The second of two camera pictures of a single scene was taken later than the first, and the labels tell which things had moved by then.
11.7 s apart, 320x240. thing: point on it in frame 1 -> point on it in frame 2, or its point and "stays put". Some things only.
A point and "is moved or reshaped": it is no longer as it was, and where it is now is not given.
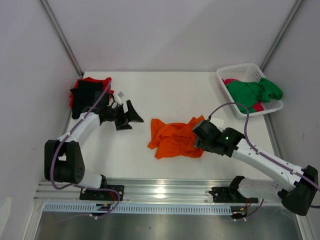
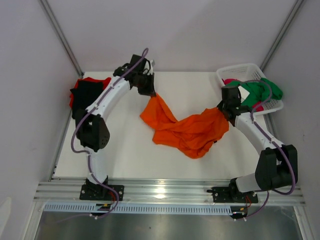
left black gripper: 130,115 -> 150,90
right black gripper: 200,143 -> 225,110
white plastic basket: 247,73 stays put
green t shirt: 246,94 stays put
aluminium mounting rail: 149,191 stays put
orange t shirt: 175,140 is moved or reshaped
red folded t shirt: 105,82 stays put
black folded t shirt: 85,95 stays put
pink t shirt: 256,107 stays put
